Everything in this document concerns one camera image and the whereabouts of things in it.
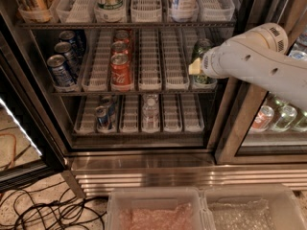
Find orange cable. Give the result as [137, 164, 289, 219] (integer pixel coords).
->
[0, 131, 17, 171]

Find closed glass fridge door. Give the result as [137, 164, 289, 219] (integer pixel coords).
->
[215, 0, 307, 164]

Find blue can lower shelf rear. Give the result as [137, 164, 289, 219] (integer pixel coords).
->
[100, 96, 116, 121]

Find clear bubble wrap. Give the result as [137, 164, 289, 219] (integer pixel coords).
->
[209, 199, 275, 230]

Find rear blue soda can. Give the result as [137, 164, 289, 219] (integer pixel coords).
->
[59, 30, 86, 56]

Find blue can shelf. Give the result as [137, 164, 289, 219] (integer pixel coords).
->
[95, 106, 112, 130]
[100, 96, 116, 121]

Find red can behind glass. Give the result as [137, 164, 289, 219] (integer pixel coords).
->
[250, 105, 274, 132]

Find middle red cola can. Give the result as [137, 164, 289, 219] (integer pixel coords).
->
[111, 41, 130, 55]

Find black cables on floor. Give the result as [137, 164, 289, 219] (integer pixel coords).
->
[0, 179, 106, 230]

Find rear red cola can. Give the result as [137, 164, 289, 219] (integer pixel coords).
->
[113, 30, 130, 44]

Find front red cola can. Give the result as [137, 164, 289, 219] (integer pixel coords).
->
[110, 54, 130, 85]

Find front blue soda can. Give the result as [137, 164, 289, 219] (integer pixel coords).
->
[47, 55, 76, 87]

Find blue can lower shelf front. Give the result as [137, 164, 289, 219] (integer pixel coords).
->
[95, 106, 112, 130]

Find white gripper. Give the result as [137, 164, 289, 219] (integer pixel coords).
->
[188, 47, 228, 79]

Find right clear plastic bin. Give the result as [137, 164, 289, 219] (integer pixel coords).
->
[204, 185, 307, 230]

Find red cola can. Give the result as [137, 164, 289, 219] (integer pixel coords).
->
[110, 54, 130, 85]
[111, 41, 130, 55]
[113, 30, 130, 44]

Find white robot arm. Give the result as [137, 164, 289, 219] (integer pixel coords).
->
[188, 23, 307, 110]

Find clear water bottle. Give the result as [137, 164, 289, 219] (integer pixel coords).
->
[142, 95, 159, 132]

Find blue soda can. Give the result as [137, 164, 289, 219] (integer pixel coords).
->
[54, 41, 80, 76]
[59, 30, 86, 56]
[47, 55, 76, 87]

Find open fridge door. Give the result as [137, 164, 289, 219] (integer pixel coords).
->
[0, 17, 64, 193]

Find clear plastic bin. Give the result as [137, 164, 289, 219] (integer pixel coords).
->
[204, 185, 307, 230]
[106, 187, 211, 230]

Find green soda can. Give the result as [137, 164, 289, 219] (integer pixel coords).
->
[194, 75, 214, 84]
[191, 38, 214, 62]

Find middle blue soda can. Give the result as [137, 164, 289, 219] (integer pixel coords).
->
[54, 41, 80, 76]

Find left clear plastic bin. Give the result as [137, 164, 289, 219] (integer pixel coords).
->
[106, 187, 211, 230]

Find pink bubble wrap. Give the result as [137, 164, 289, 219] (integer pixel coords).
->
[116, 203, 193, 230]

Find stainless steel fridge cabinet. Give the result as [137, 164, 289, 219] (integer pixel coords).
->
[0, 0, 307, 197]

